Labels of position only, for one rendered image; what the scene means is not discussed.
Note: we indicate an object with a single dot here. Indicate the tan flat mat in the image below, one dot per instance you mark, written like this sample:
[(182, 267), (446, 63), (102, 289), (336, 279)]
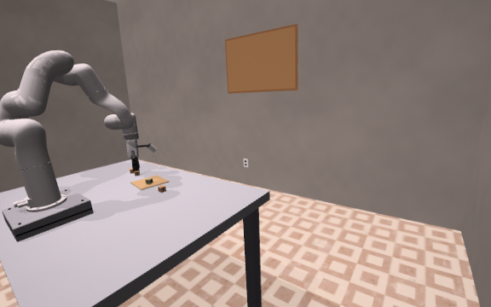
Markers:
[(141, 184)]

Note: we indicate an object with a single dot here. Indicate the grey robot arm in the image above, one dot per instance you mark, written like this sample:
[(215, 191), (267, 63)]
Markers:
[(29, 137)]

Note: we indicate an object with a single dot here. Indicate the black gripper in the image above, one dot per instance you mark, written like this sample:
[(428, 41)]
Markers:
[(132, 150)]

